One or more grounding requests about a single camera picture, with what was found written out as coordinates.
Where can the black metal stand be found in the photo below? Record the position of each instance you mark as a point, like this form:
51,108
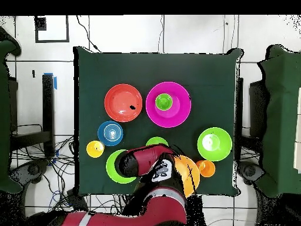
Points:
239,117
48,113

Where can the yellow plastic cup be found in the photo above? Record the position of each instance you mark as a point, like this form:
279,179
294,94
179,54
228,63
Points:
94,150

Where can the dark green table cloth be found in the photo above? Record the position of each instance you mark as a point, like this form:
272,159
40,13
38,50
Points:
152,70

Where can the orange plastic cup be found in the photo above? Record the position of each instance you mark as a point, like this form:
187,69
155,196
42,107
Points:
207,168

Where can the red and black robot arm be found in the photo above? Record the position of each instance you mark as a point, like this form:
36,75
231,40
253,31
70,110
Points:
164,209

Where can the large green plastic bowl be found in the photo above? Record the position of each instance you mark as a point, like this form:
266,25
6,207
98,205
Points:
215,150
111,169

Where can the blue plastic bowl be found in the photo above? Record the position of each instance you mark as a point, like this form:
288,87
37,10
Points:
103,134

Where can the white box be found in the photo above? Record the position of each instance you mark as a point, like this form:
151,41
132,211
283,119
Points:
298,129

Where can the black square floor frame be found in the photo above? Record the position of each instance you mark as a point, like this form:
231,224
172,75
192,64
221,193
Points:
40,23

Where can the large orange plastic bowl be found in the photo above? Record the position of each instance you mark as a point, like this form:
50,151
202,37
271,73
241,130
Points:
188,169

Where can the green plastic cup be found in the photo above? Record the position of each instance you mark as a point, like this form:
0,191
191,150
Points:
164,102

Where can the pink plastic bowl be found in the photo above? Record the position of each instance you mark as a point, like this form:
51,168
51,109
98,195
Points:
181,113

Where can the black chair base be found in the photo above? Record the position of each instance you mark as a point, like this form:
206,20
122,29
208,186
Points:
30,169

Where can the red plastic bowl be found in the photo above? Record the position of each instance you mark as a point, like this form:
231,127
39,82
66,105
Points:
120,98

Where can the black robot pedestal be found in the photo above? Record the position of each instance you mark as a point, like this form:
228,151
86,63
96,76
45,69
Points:
196,211

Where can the green cloth side table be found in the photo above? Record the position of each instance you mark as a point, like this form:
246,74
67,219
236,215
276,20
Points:
4,117
282,117

